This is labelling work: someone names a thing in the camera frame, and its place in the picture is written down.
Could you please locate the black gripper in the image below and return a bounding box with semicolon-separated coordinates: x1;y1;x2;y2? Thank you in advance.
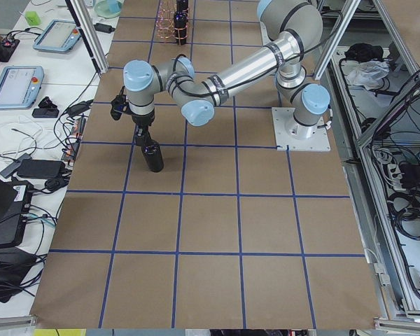
132;113;156;146

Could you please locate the dark wine bottle being moved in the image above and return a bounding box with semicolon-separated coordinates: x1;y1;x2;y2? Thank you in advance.
139;132;164;172

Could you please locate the dark wine bottle in basket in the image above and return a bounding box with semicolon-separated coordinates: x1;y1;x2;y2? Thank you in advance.
174;11;188;46

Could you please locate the black power adapter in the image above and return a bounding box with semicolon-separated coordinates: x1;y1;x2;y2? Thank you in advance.
94;23;115;34

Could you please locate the blue teach pendant far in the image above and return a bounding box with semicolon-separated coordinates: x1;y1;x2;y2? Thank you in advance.
33;20;81;53

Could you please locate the blue teach pendant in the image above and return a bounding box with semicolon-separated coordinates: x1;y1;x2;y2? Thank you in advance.
33;20;81;53
0;66;44;110

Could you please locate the blue teach pendant near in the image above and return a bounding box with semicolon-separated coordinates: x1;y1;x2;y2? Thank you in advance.
0;66;44;110

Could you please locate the black laptop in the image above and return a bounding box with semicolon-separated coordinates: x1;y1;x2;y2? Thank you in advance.
0;179;33;249

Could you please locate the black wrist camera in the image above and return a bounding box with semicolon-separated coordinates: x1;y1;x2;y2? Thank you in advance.
110;94;127;121

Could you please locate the copper wire wine basket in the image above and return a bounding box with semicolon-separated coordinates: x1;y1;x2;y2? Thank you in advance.
155;1;189;44

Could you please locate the aluminium frame post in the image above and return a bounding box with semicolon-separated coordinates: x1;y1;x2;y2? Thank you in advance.
65;0;109;75

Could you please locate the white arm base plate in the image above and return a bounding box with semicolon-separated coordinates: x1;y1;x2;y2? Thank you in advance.
272;107;330;152

